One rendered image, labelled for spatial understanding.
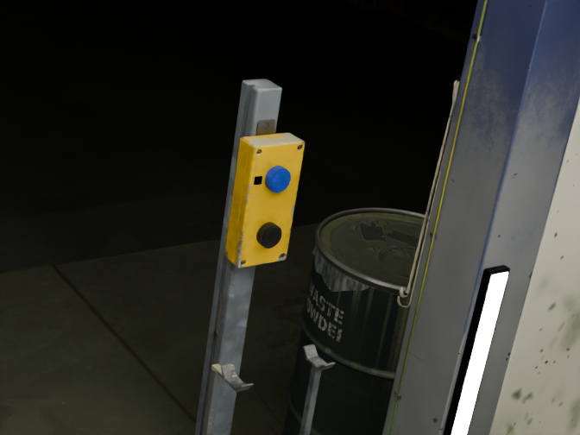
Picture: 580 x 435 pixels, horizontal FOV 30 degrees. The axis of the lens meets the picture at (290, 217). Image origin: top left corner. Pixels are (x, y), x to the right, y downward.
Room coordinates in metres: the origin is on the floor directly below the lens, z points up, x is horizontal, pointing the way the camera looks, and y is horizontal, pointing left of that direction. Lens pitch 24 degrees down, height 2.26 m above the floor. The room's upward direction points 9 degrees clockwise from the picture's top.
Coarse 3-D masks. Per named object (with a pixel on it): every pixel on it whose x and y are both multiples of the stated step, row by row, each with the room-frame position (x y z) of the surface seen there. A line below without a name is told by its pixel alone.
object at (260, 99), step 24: (240, 96) 2.00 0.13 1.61; (264, 96) 1.97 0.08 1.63; (240, 120) 1.99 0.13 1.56; (216, 288) 1.99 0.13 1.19; (240, 288) 1.97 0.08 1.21; (216, 312) 1.98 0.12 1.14; (240, 312) 1.98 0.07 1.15; (216, 336) 1.98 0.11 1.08; (240, 336) 1.98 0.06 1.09; (216, 360) 1.96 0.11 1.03; (240, 360) 1.99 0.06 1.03; (216, 432) 1.97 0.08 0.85
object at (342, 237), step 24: (360, 216) 3.24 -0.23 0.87; (384, 216) 3.27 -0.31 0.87; (408, 216) 3.29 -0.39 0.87; (336, 240) 3.03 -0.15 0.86; (360, 240) 3.06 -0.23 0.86; (384, 240) 3.09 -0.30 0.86; (408, 240) 3.12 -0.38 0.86; (360, 264) 2.89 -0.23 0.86; (384, 264) 2.92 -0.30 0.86; (408, 264) 2.94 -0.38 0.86
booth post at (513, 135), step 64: (512, 0) 2.17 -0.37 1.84; (576, 0) 2.16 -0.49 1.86; (512, 64) 2.14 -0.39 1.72; (576, 64) 2.19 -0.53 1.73; (512, 128) 2.11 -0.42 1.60; (448, 192) 2.21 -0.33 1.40; (512, 192) 2.13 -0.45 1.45; (448, 256) 2.18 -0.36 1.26; (512, 256) 2.16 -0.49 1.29; (448, 320) 2.15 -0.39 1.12; (512, 320) 2.20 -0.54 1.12; (448, 384) 2.11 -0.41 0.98
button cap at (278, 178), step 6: (276, 168) 1.92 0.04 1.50; (282, 168) 1.92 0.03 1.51; (270, 174) 1.91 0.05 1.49; (276, 174) 1.91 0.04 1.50; (282, 174) 1.92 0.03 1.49; (288, 174) 1.92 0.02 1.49; (270, 180) 1.90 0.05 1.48; (276, 180) 1.91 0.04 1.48; (282, 180) 1.92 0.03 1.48; (288, 180) 1.93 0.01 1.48; (270, 186) 1.90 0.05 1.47; (276, 186) 1.91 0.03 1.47; (282, 186) 1.92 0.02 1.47
